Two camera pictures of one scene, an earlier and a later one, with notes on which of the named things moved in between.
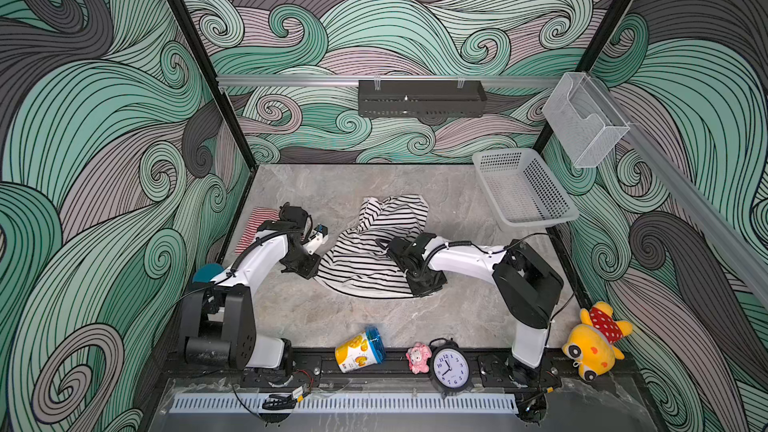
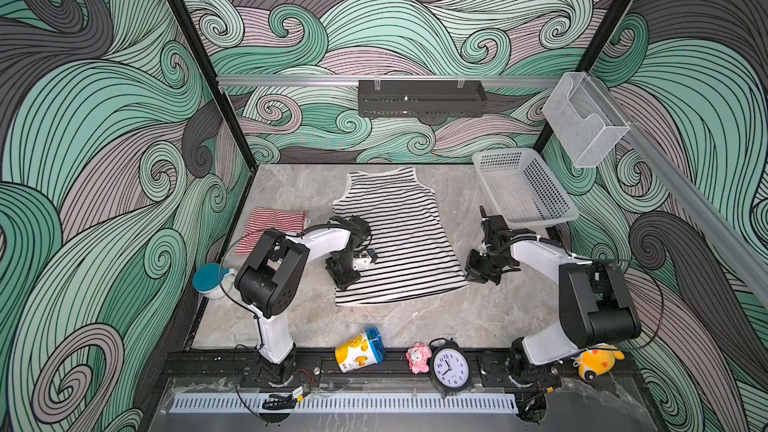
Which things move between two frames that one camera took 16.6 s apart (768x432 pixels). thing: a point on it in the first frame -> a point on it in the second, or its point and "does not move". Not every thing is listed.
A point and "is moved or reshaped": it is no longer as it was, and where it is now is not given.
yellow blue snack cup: x=361 y=351 does not move
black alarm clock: x=450 y=367 does not move
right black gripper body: x=424 y=285 -> x=484 y=267
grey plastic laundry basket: x=524 y=189 does not move
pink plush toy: x=418 y=356 does not move
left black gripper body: x=301 y=262 -> x=340 y=269
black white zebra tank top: x=362 y=266 is moved or reshaped
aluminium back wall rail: x=385 y=80 does not move
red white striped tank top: x=259 y=215 does not move
